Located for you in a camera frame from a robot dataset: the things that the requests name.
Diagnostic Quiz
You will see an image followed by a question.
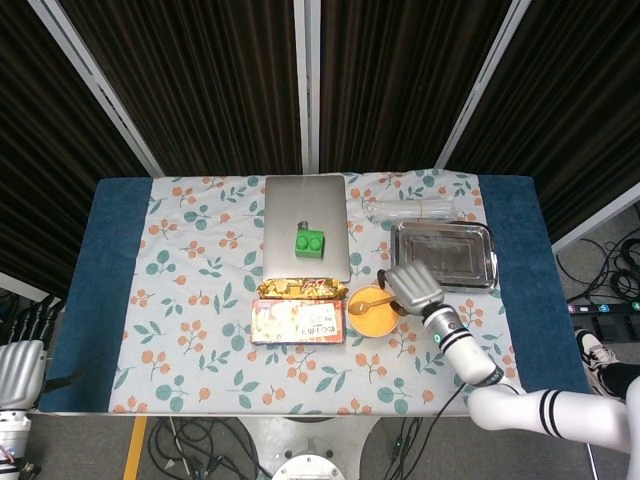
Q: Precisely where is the pink biscuit box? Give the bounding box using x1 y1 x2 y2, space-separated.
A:
249 297 347 346

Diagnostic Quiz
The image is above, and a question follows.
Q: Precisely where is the silver closed laptop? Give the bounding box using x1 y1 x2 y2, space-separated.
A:
263 174 351 283

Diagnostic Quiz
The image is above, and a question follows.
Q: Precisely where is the floral printed tablecloth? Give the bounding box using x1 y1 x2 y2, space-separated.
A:
108 169 526 416

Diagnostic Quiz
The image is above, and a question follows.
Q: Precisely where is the black floor cable bundle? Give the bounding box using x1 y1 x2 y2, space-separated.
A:
555 235 640 304
387 416 426 480
147 416 275 480

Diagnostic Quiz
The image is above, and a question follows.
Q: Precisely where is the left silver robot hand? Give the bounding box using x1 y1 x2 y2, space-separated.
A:
0 294 87 412

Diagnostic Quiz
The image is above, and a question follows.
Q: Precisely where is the white black sneaker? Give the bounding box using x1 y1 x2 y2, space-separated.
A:
574 328 625 386

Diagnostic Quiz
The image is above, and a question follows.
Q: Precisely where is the black trouser leg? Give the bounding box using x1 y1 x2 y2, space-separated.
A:
599 362 640 400

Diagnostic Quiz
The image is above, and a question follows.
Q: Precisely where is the orange paper bowl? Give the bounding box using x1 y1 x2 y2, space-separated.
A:
346 284 403 338

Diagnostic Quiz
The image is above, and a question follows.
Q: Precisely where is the stainless steel tray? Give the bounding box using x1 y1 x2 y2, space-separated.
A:
389 221 500 294

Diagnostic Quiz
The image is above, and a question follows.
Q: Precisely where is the blue table mat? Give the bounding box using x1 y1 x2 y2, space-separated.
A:
39 175 591 414

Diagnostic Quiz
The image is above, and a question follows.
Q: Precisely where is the round white robot base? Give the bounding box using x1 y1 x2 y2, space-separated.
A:
273 452 354 480

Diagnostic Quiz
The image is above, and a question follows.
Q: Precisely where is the dark ribbed curtain panel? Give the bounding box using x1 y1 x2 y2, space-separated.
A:
0 0 153 301
319 0 512 171
446 0 640 245
58 0 304 177

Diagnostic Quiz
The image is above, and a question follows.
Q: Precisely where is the green toy building block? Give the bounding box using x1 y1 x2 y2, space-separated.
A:
294 227 326 260

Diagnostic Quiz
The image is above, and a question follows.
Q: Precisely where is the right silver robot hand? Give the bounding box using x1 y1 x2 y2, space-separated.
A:
377 259 448 318

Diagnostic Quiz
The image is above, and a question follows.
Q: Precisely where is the gold snack packet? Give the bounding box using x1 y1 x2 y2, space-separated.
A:
256 277 349 302

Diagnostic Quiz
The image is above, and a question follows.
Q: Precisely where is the yellow floor tape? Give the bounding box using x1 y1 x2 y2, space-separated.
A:
122 416 149 480

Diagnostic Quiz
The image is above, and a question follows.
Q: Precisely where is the metal spoon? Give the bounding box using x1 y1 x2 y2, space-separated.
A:
351 294 396 314

